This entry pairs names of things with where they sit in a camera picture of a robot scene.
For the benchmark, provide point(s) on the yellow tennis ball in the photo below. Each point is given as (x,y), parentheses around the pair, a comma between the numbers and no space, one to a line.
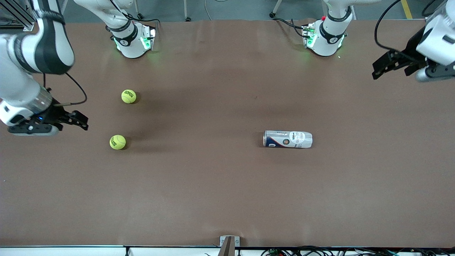
(128,96)
(117,142)

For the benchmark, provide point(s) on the white table edge rail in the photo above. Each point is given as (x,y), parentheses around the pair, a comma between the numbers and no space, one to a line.
(71,252)

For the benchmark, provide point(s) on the aluminium frame profile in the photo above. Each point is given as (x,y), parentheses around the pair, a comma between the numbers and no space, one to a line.
(16,16)

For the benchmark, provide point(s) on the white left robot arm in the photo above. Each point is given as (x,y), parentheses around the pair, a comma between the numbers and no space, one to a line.
(330,35)

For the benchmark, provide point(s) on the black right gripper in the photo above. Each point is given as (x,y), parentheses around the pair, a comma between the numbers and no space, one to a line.
(56,113)

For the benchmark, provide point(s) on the clear tennis ball can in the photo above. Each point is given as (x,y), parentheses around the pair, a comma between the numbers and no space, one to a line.
(288,139)

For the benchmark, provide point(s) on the chair leg with castor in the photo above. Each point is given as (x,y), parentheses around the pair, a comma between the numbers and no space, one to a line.
(138,10)
(186,10)
(275,9)

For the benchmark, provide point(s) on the metal base connector plate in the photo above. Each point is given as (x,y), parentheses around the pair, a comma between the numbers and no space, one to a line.
(151,35)
(306,35)

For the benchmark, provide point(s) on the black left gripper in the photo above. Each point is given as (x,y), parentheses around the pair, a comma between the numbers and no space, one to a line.
(413,47)

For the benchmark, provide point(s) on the metal camera post bracket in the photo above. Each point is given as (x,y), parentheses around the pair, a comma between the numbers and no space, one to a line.
(229,244)

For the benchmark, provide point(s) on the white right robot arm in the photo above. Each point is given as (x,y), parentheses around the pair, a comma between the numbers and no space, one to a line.
(53,46)

